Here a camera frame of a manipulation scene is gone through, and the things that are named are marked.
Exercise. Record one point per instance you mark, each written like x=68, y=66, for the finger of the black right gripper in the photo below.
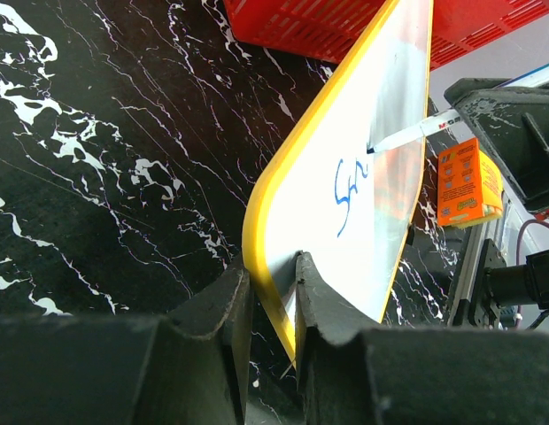
x=476, y=93
x=516, y=137

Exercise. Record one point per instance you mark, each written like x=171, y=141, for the red plastic shopping basket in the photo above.
x=326, y=30

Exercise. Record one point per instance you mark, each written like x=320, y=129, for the white blue whiteboard marker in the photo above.
x=445, y=119

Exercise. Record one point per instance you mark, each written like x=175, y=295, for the yellow framed whiteboard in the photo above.
x=331, y=190

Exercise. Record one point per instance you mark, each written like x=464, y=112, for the orange sponge package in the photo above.
x=469, y=187

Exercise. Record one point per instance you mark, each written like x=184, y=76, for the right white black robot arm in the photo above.
x=490, y=290

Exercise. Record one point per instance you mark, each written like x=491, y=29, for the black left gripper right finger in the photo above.
x=352, y=370

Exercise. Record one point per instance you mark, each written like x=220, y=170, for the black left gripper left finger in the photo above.
x=189, y=366

